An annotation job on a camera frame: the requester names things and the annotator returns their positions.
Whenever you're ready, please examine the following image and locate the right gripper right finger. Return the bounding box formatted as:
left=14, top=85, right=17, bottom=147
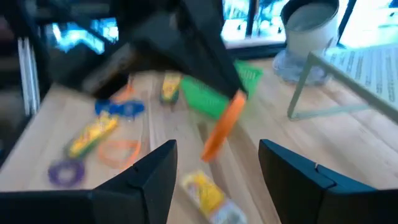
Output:
left=258, top=139, right=398, bottom=224

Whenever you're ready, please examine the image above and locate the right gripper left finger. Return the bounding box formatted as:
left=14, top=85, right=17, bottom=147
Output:
left=0, top=139, right=178, bottom=224

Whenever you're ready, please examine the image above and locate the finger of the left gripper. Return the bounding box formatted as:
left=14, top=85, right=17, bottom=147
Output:
left=186, top=0, right=249, bottom=96
left=133, top=9, right=240, bottom=99

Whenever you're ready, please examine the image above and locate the yellow crayon box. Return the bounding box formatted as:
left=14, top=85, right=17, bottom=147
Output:
left=159, top=73, right=182, bottom=105
left=181, top=170, right=249, bottom=224
left=66, top=112, right=120, bottom=159

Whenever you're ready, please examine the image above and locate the orange rubber band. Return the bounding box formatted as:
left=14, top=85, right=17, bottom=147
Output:
left=200, top=90, right=248, bottom=163
left=98, top=139, right=142, bottom=170
left=111, top=83, right=137, bottom=103

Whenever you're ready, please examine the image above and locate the green plastic basket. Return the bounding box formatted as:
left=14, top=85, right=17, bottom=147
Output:
left=180, top=60, right=264, bottom=121

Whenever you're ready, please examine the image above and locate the clear crumpled plastic wrap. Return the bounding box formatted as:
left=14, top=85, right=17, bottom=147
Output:
left=272, top=46, right=329, bottom=85

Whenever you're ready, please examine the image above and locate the white cylindrical cup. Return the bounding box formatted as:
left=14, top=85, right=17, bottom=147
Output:
left=280, top=0, right=340, bottom=60

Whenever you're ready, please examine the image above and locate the green perforated metal shelf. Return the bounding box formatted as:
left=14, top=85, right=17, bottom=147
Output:
left=286, top=42, right=398, bottom=121

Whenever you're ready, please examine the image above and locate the blue coil keychain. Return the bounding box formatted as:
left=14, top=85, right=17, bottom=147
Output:
left=95, top=99, right=122, bottom=116
left=116, top=99, right=146, bottom=119

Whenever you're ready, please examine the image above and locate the silver aluminium bracket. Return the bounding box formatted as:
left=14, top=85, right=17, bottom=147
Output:
left=17, top=37, right=41, bottom=116

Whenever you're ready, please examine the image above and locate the purple coil keychain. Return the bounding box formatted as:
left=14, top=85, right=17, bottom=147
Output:
left=48, top=159, right=85, bottom=188

